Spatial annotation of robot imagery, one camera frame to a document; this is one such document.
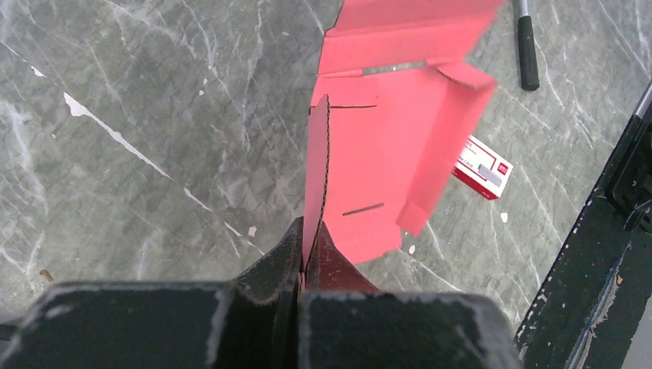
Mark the red cardboard paper box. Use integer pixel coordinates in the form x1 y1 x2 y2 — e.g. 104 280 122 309
302 0 501 264

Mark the hammer with black handle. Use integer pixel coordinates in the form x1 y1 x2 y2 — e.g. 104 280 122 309
512 0 540 91

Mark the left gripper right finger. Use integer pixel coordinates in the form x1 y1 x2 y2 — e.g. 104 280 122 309
298 225 522 368

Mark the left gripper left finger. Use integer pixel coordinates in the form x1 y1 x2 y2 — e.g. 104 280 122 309
1 218 303 368

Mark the small red white box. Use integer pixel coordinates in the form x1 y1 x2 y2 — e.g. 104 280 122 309
452 135 514 200

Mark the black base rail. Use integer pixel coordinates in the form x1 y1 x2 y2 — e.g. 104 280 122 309
515 90 651 368

